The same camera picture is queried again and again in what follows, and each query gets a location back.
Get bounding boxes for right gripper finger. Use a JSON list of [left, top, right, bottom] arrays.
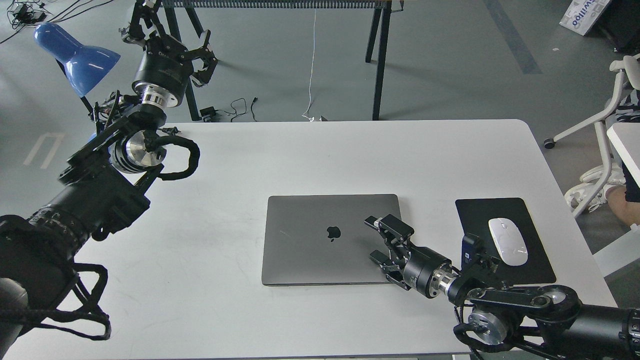
[[364, 214, 415, 251], [369, 250, 414, 291]]

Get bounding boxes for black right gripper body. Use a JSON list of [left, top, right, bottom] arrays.
[[395, 241, 453, 299]]

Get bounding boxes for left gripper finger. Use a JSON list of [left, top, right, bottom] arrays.
[[119, 0, 162, 48], [190, 29, 218, 88]]

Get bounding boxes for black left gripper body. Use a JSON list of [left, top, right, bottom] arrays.
[[132, 30, 199, 109]]

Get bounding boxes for grey laptop computer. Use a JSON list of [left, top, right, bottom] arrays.
[[262, 194, 401, 287]]

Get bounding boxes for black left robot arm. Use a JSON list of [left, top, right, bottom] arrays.
[[1, 0, 218, 356]]

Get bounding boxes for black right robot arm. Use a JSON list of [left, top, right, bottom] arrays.
[[365, 214, 639, 360]]

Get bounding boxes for black mouse pad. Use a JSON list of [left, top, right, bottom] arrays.
[[455, 197, 557, 286]]

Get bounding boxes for blue desk lamp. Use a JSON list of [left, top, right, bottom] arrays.
[[33, 22, 121, 121]]

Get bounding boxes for white computer mouse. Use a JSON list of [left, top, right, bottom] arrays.
[[487, 218, 529, 267]]

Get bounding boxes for white office chair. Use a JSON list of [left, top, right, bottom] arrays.
[[542, 54, 639, 218]]

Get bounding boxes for white cardboard box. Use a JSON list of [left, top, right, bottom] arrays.
[[558, 0, 611, 36]]

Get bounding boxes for black power adapter with cable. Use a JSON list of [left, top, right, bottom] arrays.
[[199, 96, 258, 123]]

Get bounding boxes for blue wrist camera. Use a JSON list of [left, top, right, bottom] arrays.
[[460, 232, 501, 284]]

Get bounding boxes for white hanging cable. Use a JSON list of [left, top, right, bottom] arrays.
[[301, 9, 328, 122]]

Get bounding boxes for black cables on floor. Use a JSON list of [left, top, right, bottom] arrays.
[[0, 0, 116, 46]]

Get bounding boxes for black metal table frame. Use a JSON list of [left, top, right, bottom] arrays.
[[159, 0, 405, 122]]

